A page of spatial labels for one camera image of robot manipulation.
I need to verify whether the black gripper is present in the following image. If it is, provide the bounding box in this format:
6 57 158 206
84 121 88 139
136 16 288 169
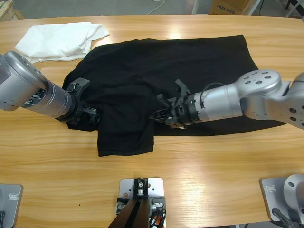
56 94 102 125
149 94 199 130

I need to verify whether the black t-shirt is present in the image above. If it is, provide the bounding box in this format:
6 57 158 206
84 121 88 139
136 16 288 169
62 34 287 157

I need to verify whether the white folded garment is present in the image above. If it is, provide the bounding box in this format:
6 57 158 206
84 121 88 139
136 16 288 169
14 21 110 64

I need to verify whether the cardboard box with blue print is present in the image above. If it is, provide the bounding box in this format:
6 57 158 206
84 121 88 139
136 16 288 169
208 0 257 15

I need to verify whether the wooden pallet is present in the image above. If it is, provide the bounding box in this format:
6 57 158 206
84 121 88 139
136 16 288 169
0 0 25 22

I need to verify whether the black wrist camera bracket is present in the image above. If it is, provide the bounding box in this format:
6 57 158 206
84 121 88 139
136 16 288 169
174 79 190 98
66 77 91 98

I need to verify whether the white mount plate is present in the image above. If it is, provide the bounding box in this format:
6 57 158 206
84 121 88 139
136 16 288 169
118 177 166 214

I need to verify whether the white floor cable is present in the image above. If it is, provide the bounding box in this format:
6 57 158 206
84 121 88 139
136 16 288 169
146 0 166 15

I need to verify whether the black camera post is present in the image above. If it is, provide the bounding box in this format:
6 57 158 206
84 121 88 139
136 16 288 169
109 177 150 228

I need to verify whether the white metal post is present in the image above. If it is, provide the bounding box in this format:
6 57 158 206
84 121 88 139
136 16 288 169
191 0 202 15

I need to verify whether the orange cable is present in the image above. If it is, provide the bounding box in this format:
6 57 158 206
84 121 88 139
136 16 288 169
149 210 167 228

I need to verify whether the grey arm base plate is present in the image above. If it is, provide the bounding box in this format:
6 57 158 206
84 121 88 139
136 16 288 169
0 184 24 228
261 173 304 224

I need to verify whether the white slanted frame leg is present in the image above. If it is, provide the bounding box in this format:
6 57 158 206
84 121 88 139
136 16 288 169
247 0 264 16

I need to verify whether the black chair frame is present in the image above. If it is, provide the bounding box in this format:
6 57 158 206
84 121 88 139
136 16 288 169
284 0 304 19

